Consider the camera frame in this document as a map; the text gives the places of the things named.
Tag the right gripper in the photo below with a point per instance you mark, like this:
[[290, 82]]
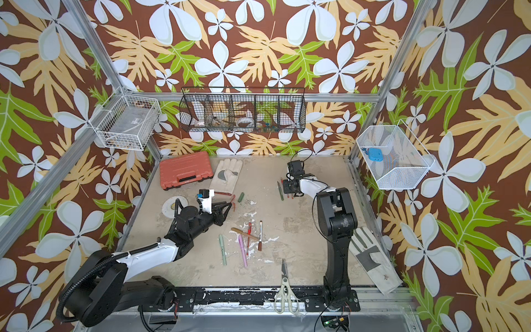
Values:
[[285, 186]]

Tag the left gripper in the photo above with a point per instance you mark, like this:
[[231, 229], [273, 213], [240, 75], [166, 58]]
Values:
[[218, 215]]

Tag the dark green pen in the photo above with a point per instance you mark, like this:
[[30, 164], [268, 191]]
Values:
[[279, 186]]

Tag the brown gold pen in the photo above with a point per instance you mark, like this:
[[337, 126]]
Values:
[[241, 232]]

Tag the white brown-capped marker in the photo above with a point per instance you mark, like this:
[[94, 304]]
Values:
[[260, 236]]

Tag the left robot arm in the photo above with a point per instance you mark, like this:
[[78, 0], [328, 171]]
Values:
[[104, 284]]

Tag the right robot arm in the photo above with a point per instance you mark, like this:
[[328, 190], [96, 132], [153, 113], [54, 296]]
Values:
[[333, 212]]

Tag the pink pen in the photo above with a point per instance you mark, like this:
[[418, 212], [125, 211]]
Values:
[[243, 250]]

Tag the light green pen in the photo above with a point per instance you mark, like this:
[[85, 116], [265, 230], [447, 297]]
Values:
[[222, 247]]

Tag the beige work glove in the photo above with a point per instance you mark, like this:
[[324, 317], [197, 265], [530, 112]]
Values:
[[226, 175]]

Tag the white tape roll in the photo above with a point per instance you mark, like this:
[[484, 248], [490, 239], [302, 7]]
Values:
[[170, 206]]

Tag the red plastic tool case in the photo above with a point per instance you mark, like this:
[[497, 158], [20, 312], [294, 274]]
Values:
[[185, 169]]

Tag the blue object in basket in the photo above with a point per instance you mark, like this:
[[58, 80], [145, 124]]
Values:
[[373, 154]]

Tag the white mesh basket right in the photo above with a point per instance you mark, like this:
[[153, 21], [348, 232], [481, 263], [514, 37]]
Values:
[[406, 160]]

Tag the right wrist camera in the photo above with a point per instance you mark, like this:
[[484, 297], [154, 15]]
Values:
[[295, 169]]

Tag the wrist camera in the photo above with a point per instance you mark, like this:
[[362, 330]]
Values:
[[204, 198], [295, 169]]

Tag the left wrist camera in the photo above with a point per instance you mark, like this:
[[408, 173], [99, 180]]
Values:
[[204, 198]]

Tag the black wire basket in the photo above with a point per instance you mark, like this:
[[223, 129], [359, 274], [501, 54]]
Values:
[[263, 110]]

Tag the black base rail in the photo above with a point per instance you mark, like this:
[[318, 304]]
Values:
[[312, 299]]

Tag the white handled scissors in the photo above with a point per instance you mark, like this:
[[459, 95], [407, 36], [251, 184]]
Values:
[[285, 299]]

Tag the white wire basket left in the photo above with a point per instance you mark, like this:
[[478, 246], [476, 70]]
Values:
[[128, 121]]

